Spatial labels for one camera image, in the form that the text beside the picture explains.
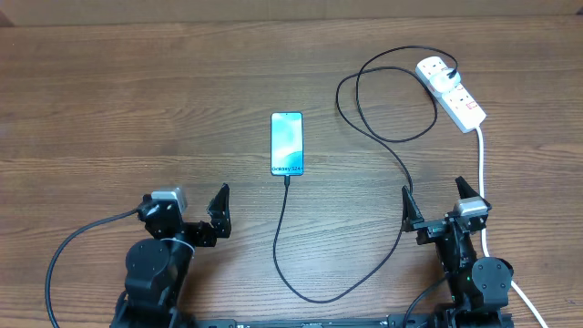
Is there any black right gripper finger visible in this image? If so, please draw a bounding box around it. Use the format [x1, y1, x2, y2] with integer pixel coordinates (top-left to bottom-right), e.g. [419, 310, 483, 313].
[455, 176, 491, 210]
[401, 186, 424, 232]

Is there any white power strip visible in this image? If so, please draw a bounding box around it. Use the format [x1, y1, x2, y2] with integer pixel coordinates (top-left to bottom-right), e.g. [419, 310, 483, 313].
[415, 56, 486, 133]

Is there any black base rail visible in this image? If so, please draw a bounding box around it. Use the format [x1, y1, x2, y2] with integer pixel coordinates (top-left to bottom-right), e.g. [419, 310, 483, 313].
[108, 313, 516, 328]

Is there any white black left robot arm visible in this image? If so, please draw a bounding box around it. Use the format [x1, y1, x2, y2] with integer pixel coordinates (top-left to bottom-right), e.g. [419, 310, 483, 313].
[44, 183, 231, 327]

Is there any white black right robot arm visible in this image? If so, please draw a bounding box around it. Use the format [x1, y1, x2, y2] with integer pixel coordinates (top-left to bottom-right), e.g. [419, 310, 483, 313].
[401, 177, 514, 327]

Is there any white charger adapter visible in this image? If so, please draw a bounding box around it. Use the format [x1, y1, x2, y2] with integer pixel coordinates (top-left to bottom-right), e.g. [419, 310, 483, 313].
[429, 68, 461, 94]

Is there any white power strip cord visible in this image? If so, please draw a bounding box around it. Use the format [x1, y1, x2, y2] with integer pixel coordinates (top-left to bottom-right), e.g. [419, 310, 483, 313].
[475, 126, 550, 328]

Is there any black charging cable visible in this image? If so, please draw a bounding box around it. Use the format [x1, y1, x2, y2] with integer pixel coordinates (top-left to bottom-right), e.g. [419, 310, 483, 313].
[271, 45, 459, 304]

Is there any blue smartphone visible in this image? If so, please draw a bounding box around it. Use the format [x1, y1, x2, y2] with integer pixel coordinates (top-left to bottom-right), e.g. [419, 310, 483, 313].
[271, 112, 304, 176]

